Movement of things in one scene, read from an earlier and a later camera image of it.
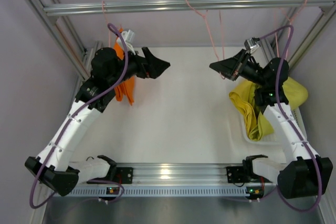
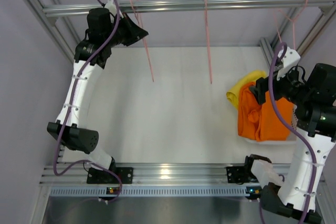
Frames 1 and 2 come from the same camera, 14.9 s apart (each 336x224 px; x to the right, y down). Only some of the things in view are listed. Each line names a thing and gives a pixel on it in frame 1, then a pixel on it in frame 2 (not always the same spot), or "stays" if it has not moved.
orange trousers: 126,88 -> 258,121
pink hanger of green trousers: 205,15 -> 207,38
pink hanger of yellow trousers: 289,22 -> 293,21
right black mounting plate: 235,174 stays
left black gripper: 143,66 -> 126,32
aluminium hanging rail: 271,3 stays
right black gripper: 239,65 -> 264,91
